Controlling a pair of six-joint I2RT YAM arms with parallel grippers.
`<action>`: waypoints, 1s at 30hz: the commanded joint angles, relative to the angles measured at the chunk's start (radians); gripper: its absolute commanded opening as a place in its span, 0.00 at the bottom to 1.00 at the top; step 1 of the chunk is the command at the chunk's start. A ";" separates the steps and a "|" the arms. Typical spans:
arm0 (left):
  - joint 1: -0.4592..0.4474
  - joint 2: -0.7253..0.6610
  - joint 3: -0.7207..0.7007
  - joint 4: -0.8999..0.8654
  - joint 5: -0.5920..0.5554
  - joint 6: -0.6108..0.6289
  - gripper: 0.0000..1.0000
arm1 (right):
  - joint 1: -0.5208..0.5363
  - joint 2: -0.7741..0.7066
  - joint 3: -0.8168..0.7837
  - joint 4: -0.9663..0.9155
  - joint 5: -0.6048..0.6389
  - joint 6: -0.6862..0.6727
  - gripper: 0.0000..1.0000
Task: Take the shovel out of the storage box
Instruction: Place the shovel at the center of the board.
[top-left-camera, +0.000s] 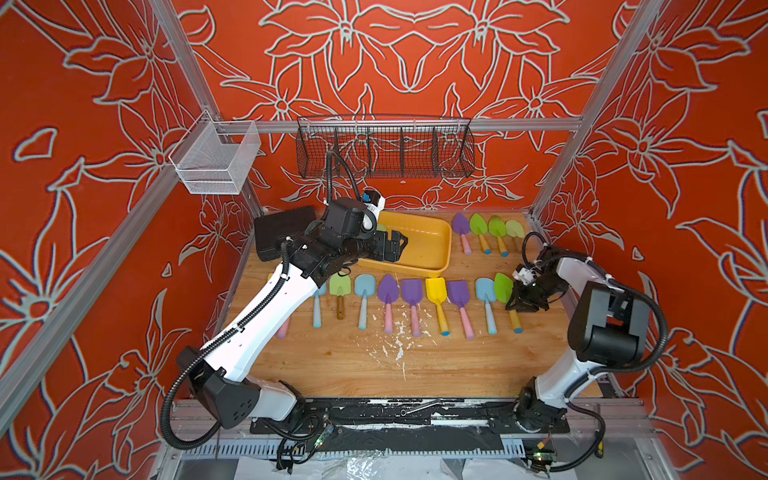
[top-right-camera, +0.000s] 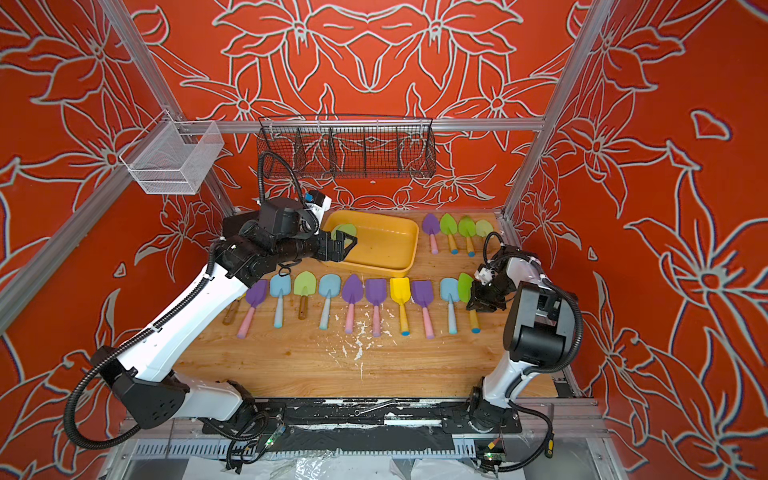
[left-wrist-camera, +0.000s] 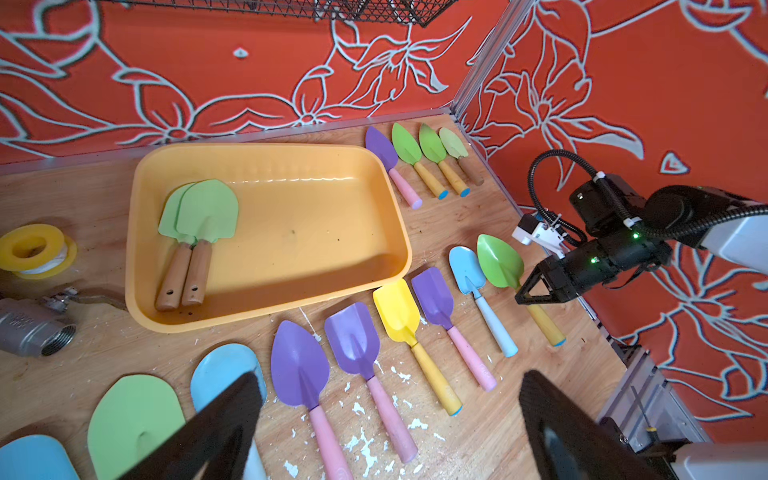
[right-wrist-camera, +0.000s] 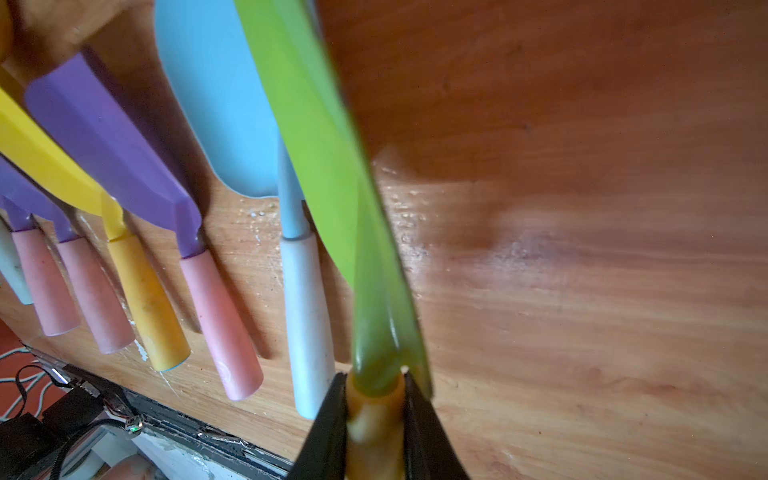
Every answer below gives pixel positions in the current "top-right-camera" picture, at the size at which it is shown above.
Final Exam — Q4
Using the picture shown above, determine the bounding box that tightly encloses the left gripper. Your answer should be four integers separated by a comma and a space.
277, 222, 360, 265

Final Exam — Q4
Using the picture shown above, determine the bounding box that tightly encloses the green shovel yellow handle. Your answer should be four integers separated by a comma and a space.
458, 215, 476, 257
439, 213, 458, 255
458, 272, 481, 334

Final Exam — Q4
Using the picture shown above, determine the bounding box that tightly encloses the light blue shovel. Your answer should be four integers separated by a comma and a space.
439, 278, 460, 335
319, 274, 341, 330
269, 275, 292, 328

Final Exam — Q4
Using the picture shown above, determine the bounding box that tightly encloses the purple pointed shovel pink handle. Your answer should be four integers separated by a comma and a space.
342, 274, 364, 334

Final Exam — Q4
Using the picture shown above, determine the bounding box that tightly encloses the purple square shovel pink handle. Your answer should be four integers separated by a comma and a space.
411, 280, 435, 340

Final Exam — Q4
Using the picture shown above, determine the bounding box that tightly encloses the pale green shovel wooden handle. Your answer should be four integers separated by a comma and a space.
475, 219, 494, 239

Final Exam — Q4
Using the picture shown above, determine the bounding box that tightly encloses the purple scoop shovel pink handle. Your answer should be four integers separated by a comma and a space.
237, 279, 268, 339

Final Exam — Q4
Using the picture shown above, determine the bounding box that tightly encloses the yellow shovel purple handle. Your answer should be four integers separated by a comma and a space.
222, 296, 243, 326

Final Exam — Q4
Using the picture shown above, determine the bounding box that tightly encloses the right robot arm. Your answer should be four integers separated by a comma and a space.
467, 231, 584, 475

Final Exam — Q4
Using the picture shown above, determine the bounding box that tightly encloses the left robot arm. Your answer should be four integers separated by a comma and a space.
62, 190, 358, 450

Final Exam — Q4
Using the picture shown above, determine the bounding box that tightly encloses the pale green shovel in box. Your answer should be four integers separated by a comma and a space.
331, 223, 357, 240

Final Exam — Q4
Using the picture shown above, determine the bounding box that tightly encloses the yellow plastic storage box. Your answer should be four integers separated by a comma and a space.
323, 210, 419, 278

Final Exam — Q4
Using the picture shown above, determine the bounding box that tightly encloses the black wire wall basket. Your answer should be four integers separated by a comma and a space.
256, 114, 437, 180

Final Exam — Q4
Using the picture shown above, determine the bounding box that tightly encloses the yellow handled screwdriver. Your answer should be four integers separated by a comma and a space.
544, 433, 555, 459

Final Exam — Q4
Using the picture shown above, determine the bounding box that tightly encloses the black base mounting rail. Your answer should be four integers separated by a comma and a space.
202, 397, 523, 436

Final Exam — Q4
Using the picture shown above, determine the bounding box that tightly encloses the white mesh wall basket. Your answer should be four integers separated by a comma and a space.
120, 120, 224, 195

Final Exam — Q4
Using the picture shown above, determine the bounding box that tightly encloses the white cable duct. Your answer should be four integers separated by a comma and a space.
129, 438, 477, 461

